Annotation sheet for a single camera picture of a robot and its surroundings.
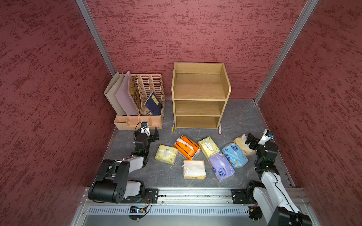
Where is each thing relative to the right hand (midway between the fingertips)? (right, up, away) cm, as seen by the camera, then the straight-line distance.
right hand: (254, 136), depth 84 cm
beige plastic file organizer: (-74, +31, +29) cm, 85 cm away
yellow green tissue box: (-54, -11, -1) cm, 55 cm away
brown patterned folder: (-80, +29, +16) cm, 86 cm away
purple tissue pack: (-22, -16, -5) cm, 28 cm away
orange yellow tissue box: (-37, -18, -6) cm, 42 cm away
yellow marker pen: (-52, +3, +17) cm, 55 cm away
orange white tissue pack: (-42, -7, 0) cm, 42 cm away
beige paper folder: (-89, +28, +1) cm, 93 cm away
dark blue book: (-66, +20, +19) cm, 72 cm away
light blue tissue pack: (-12, -12, +1) cm, 16 cm away
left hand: (-67, +3, +6) cm, 67 cm away
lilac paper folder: (-84, +25, +8) cm, 88 cm away
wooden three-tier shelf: (-34, +28, -2) cm, 44 cm away
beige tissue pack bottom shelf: (-5, -5, +8) cm, 11 cm away
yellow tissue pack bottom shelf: (-28, -7, +2) cm, 29 cm away
